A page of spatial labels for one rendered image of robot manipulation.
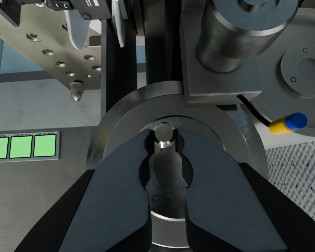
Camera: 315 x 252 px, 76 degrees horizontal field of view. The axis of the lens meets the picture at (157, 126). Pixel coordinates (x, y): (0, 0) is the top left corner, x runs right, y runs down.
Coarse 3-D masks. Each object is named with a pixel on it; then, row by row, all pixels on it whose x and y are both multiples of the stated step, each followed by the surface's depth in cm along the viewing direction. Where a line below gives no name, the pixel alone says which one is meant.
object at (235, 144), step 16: (160, 96) 17; (176, 96) 16; (128, 112) 16; (144, 112) 16; (160, 112) 16; (176, 112) 16; (192, 112) 16; (208, 112) 16; (224, 112) 16; (128, 128) 16; (224, 128) 16; (112, 144) 16; (224, 144) 16; (240, 144) 16; (240, 160) 15; (160, 224) 15; (176, 224) 15; (160, 240) 14; (176, 240) 14
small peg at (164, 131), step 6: (156, 126) 12; (162, 126) 12; (168, 126) 12; (156, 132) 12; (162, 132) 12; (168, 132) 12; (174, 132) 12; (156, 138) 12; (162, 138) 12; (168, 138) 12; (156, 144) 14; (162, 144) 12; (168, 144) 12
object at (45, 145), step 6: (36, 138) 50; (42, 138) 50; (48, 138) 50; (54, 138) 50; (36, 144) 50; (42, 144) 50; (48, 144) 50; (54, 144) 50; (36, 150) 49; (42, 150) 49; (48, 150) 49; (54, 150) 49
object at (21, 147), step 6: (12, 138) 50; (18, 138) 50; (24, 138) 50; (30, 138) 50; (12, 144) 50; (18, 144) 50; (24, 144) 50; (30, 144) 50; (12, 150) 50; (18, 150) 50; (24, 150) 50; (30, 150) 50; (12, 156) 49; (18, 156) 49; (24, 156) 49
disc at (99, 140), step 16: (128, 96) 18; (144, 96) 18; (112, 112) 17; (240, 112) 17; (96, 128) 17; (112, 128) 17; (240, 128) 17; (96, 144) 17; (256, 144) 16; (96, 160) 17; (256, 160) 16
